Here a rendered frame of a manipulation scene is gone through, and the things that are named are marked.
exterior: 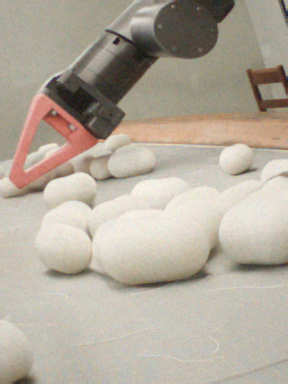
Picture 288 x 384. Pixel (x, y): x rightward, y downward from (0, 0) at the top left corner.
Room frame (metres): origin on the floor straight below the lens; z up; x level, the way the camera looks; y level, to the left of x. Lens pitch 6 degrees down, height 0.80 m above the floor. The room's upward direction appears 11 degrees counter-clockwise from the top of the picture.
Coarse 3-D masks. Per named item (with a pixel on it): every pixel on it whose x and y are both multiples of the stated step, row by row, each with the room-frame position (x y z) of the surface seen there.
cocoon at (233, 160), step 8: (240, 144) 0.54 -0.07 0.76; (224, 152) 0.53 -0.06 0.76; (232, 152) 0.53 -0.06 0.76; (240, 152) 0.53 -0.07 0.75; (248, 152) 0.54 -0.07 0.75; (224, 160) 0.53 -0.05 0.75; (232, 160) 0.53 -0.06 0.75; (240, 160) 0.53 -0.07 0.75; (248, 160) 0.54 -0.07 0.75; (224, 168) 0.53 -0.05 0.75; (232, 168) 0.53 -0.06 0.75; (240, 168) 0.53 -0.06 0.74; (248, 168) 0.54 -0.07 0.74
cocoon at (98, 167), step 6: (102, 156) 0.68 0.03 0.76; (108, 156) 0.68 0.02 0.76; (96, 162) 0.67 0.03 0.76; (102, 162) 0.67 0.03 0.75; (90, 168) 0.68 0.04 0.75; (96, 168) 0.67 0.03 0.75; (102, 168) 0.67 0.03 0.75; (96, 174) 0.67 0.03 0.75; (102, 174) 0.67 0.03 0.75; (108, 174) 0.67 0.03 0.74
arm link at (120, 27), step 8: (136, 0) 0.69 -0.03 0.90; (144, 0) 0.68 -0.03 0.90; (152, 0) 0.68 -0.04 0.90; (160, 0) 0.66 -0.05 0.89; (128, 8) 0.68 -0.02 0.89; (136, 8) 0.68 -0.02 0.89; (120, 16) 0.68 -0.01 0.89; (128, 16) 0.67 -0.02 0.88; (112, 24) 0.68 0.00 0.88; (120, 24) 0.67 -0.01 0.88; (128, 24) 0.67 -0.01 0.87; (104, 32) 0.70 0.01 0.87; (112, 32) 0.68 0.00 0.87; (120, 32) 0.67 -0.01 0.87; (128, 32) 0.66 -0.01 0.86; (120, 40) 0.67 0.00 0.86; (128, 40) 0.67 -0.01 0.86; (136, 48) 0.67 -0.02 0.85; (136, 56) 0.68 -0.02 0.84; (144, 56) 0.68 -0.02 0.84; (152, 56) 0.67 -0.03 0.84; (152, 64) 0.69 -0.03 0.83
